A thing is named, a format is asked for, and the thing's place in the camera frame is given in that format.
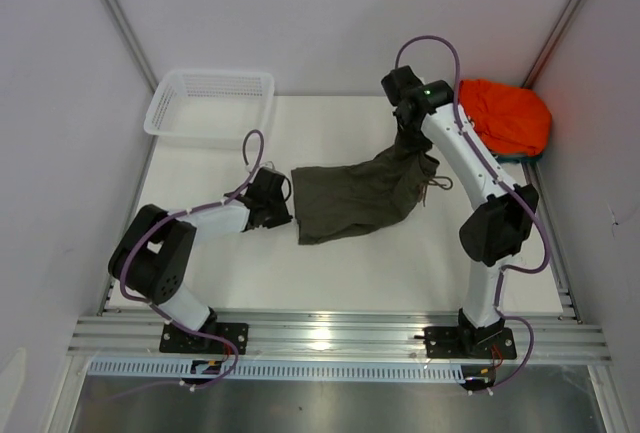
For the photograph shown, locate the olive green shorts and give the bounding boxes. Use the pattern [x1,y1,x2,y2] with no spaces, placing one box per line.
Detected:
[291,131,453,246]

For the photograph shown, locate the aluminium frame rail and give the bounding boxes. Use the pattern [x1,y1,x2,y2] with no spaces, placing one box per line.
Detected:
[67,309,612,365]

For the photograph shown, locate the white plastic basket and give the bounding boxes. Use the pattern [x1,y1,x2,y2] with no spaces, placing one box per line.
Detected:
[143,69,275,150]

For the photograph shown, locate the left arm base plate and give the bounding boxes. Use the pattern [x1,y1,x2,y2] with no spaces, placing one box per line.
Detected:
[159,322,249,355]

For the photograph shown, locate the orange folded shorts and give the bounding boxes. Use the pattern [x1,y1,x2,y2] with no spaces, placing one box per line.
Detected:
[459,79,552,158]

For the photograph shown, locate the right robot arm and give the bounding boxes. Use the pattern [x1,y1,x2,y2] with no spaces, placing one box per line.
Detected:
[381,66,539,359]

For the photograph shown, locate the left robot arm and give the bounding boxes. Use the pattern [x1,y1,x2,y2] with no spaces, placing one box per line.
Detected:
[108,167,292,356]

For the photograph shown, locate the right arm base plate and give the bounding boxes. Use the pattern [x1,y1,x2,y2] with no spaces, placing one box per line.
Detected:
[414,325,517,360]

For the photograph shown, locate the white slotted cable duct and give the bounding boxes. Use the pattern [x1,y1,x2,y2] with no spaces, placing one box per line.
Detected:
[87,358,466,383]

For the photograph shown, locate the teal folded shorts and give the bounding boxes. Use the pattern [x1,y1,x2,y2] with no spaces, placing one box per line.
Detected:
[493,153,543,164]

